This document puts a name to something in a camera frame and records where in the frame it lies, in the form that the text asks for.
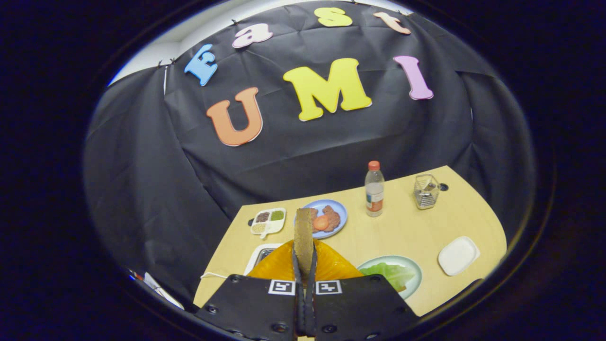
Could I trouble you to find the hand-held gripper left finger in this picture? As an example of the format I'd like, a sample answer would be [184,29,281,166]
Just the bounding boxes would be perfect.
[194,240,306,340]

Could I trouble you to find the white square dish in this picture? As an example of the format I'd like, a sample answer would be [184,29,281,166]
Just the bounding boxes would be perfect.
[437,236,481,277]

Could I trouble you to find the white clutter pile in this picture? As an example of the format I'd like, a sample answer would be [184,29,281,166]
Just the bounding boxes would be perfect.
[128,269,185,311]

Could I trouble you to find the blue round plate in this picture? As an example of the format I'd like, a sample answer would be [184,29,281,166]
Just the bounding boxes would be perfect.
[294,199,348,239]

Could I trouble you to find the pale green round plate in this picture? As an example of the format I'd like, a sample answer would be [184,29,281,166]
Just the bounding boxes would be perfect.
[356,255,423,300]

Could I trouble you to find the clear bottle with red cap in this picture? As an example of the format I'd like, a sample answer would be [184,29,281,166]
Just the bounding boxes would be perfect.
[365,161,385,217]

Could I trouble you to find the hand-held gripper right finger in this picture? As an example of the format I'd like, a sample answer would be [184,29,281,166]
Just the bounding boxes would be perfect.
[304,240,420,341]

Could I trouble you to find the cream white toaster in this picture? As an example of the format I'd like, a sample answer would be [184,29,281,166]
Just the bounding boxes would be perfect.
[244,243,285,276]

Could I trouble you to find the metal wire basket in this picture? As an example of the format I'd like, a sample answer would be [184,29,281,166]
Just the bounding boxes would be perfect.
[413,173,441,210]

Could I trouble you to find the green lettuce leaf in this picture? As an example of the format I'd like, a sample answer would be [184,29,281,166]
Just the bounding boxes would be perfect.
[361,262,416,293]

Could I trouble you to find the brown bread slice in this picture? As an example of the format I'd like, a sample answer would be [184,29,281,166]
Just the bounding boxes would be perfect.
[293,208,315,281]

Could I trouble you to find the white divided sauce tray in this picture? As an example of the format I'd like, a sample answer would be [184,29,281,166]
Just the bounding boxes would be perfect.
[250,207,286,239]

